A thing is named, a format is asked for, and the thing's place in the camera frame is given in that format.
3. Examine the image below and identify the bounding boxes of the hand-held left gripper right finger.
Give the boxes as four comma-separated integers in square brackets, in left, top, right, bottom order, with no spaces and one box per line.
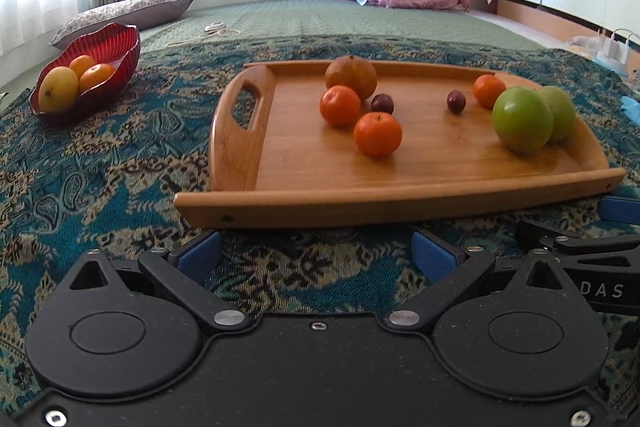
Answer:
[382,229,572,334]

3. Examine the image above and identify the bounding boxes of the floral grey pillow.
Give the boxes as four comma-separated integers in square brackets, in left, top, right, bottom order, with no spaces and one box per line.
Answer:
[50,0,197,50]

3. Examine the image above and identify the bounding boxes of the white chargers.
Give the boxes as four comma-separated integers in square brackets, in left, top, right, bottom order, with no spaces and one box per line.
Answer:
[597,28,640,68]

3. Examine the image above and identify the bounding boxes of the teal paisley blanket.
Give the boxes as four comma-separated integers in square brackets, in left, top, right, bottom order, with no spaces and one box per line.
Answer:
[0,34,640,403]

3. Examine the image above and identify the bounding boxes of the yellow mango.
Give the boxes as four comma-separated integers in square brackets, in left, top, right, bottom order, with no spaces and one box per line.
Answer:
[38,66,80,114]

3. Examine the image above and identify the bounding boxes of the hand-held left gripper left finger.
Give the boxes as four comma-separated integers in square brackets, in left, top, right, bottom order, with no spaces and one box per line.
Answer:
[65,229,253,334]

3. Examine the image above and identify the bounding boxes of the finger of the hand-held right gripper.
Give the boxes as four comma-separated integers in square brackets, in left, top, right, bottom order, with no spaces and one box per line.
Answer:
[599,195,640,226]
[516,219,640,259]

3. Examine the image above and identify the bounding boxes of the wooden tray with handles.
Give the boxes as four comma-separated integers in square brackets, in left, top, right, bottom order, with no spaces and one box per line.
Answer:
[173,59,627,229]

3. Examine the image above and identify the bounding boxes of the red ribbed glass bowl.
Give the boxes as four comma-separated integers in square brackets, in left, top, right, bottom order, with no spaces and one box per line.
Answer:
[29,23,142,125]

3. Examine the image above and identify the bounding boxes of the round green apple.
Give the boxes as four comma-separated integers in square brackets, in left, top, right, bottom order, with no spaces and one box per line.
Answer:
[492,87,554,155]
[535,85,577,144]

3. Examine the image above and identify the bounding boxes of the blue cloth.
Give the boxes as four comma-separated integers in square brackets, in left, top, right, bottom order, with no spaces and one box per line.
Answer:
[620,96,640,126]

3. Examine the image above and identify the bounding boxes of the brown pomegranate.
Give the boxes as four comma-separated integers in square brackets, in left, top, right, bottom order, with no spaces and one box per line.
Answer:
[325,55,378,102]

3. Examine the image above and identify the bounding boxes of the clear plastic bag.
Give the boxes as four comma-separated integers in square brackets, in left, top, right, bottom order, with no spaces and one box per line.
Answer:
[567,36,601,54]

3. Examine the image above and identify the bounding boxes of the orange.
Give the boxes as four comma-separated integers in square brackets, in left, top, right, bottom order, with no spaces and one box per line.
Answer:
[78,63,117,94]
[68,55,97,80]

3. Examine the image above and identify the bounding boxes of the white cable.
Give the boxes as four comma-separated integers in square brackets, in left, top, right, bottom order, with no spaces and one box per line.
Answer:
[165,21,242,48]

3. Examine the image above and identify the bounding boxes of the green quilted mat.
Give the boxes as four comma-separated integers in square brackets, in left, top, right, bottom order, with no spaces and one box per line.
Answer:
[0,0,546,108]

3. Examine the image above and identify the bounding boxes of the small tangerine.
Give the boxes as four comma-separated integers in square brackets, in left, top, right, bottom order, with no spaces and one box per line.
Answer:
[320,85,362,128]
[353,112,403,158]
[472,74,507,110]

